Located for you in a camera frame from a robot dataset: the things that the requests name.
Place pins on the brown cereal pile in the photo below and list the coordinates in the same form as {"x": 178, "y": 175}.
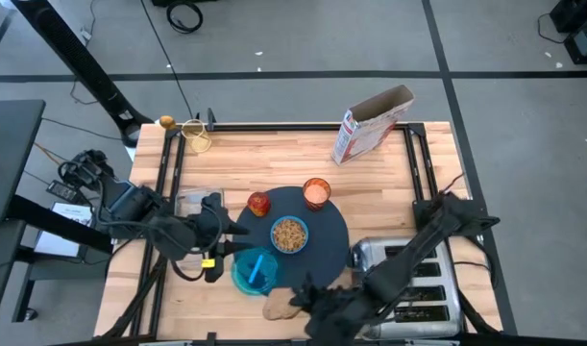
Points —
{"x": 289, "y": 234}

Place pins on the blue bowl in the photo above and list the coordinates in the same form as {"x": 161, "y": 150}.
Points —
{"x": 273, "y": 235}

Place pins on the clear plastic container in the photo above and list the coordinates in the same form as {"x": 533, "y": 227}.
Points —
{"x": 192, "y": 199}

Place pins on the black stand leg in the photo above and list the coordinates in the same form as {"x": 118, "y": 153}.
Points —
{"x": 72, "y": 53}

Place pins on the small brown round knob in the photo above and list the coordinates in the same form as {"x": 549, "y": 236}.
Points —
{"x": 167, "y": 122}

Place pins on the orange drinking cup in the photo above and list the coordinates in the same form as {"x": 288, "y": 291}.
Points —
{"x": 316, "y": 194}

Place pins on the dark round placemat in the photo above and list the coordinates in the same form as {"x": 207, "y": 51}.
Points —
{"x": 322, "y": 240}

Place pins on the clear yellowish glass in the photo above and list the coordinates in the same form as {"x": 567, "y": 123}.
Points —
{"x": 199, "y": 143}

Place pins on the blue plastic utensil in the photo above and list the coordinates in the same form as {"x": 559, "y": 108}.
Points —
{"x": 256, "y": 269}

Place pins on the black power adapter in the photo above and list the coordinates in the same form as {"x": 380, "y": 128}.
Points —
{"x": 62, "y": 193}

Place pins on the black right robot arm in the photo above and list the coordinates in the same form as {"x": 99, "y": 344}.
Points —
{"x": 418, "y": 250}

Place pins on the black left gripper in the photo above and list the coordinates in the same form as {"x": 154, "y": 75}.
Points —
{"x": 209, "y": 230}

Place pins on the white red cereal box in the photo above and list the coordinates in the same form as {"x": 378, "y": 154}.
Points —
{"x": 365, "y": 139}

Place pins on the black aluminium table frame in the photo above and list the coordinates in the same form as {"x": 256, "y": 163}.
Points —
{"x": 274, "y": 127}

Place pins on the black desk top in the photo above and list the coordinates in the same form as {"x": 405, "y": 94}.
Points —
{"x": 0, "y": 259}
{"x": 9, "y": 154}

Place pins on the red orange apple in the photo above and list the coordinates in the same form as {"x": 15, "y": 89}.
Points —
{"x": 258, "y": 204}

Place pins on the yellow label tag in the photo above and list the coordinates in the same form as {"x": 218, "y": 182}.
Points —
{"x": 208, "y": 263}

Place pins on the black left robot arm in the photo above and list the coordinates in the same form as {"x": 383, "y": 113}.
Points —
{"x": 129, "y": 206}

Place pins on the brown toast slice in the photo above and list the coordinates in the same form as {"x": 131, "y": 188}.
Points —
{"x": 276, "y": 307}

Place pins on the black desk base bar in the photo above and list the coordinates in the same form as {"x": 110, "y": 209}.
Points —
{"x": 57, "y": 223}

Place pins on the silver four-slot toaster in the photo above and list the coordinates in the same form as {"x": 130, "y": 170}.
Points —
{"x": 449, "y": 307}

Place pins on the black caster wheel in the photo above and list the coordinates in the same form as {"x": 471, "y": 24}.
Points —
{"x": 29, "y": 314}

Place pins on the black equipment box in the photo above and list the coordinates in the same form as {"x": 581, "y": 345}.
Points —
{"x": 581, "y": 43}

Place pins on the teal plastic plate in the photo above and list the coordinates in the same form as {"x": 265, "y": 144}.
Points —
{"x": 242, "y": 281}

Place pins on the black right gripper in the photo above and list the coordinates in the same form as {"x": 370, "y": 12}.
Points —
{"x": 338, "y": 312}

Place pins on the white paper sheet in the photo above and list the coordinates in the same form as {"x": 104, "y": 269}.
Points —
{"x": 57, "y": 242}

